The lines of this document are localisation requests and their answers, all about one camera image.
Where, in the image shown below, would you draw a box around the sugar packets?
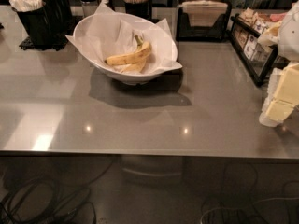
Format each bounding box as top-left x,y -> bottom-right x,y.
235,7 -> 287,63

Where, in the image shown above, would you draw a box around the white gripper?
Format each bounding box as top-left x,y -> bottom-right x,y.
259,2 -> 299,128

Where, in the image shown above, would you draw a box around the white paper liner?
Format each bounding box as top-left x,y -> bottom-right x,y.
64,2 -> 183,77

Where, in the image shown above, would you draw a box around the black napkin holder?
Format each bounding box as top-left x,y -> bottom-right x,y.
176,0 -> 232,41

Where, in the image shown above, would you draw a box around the black floor cables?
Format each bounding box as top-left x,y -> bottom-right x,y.
0,156 -> 116,224

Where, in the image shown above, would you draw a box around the brown paper napkins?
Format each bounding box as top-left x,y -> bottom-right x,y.
181,0 -> 228,27

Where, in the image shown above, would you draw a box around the black condiment packet rack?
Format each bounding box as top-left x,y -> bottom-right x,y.
227,15 -> 288,87

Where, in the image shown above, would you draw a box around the black stirrer cup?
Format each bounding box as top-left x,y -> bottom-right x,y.
125,0 -> 151,20

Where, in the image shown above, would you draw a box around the white floor cable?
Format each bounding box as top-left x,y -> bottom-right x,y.
199,196 -> 299,224

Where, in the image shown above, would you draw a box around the black cutlery holder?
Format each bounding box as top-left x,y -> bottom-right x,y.
12,0 -> 72,48

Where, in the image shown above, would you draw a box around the white ceramic bowl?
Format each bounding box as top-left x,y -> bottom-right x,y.
71,12 -> 179,86

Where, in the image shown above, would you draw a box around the yellow banana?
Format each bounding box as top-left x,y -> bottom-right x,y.
105,35 -> 152,65
114,60 -> 146,73

